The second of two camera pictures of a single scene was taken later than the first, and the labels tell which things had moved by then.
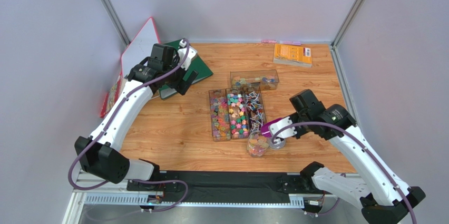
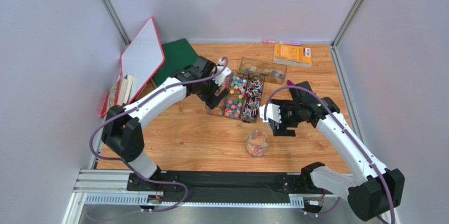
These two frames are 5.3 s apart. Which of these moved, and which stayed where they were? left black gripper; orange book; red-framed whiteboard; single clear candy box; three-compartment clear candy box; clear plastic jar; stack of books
Moved: three-compartment clear candy box; single clear candy box; left black gripper
Stayed: stack of books; clear plastic jar; orange book; red-framed whiteboard
